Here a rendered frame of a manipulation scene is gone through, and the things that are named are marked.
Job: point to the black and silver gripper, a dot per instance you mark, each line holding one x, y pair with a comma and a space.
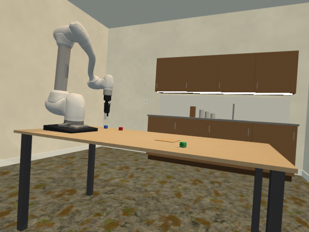
107, 103

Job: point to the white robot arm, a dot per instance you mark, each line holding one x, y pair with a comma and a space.
60, 102

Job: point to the green die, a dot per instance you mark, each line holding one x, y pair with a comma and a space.
183, 144

